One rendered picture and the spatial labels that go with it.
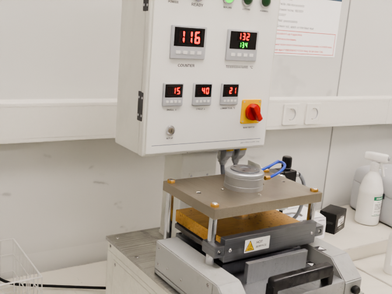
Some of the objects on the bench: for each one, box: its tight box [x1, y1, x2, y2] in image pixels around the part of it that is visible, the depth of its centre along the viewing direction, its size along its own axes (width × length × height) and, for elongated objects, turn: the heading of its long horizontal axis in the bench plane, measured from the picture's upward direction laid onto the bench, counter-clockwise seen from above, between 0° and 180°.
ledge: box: [316, 205, 392, 261], centre depth 179 cm, size 30×84×4 cm, turn 104°
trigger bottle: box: [355, 151, 391, 226], centre depth 184 cm, size 9×8×25 cm
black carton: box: [320, 204, 347, 235], centre depth 177 cm, size 6×9×7 cm
